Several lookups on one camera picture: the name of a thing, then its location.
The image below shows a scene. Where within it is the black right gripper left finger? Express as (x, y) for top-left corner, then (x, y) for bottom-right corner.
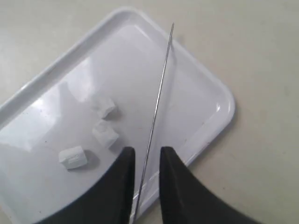
(40, 147), (135, 224)

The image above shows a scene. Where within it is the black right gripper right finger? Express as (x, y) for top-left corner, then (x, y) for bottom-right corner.
(159, 147), (256, 224)

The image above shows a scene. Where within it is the white marshmallow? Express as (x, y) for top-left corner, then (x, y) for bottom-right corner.
(92, 96), (116, 119)
(58, 146), (87, 170)
(92, 119), (119, 149)

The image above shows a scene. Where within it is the thin metal skewer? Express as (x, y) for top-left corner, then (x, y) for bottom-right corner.
(132, 22), (175, 224)

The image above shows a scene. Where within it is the white plastic tray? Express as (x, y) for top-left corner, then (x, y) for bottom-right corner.
(0, 8), (235, 224)

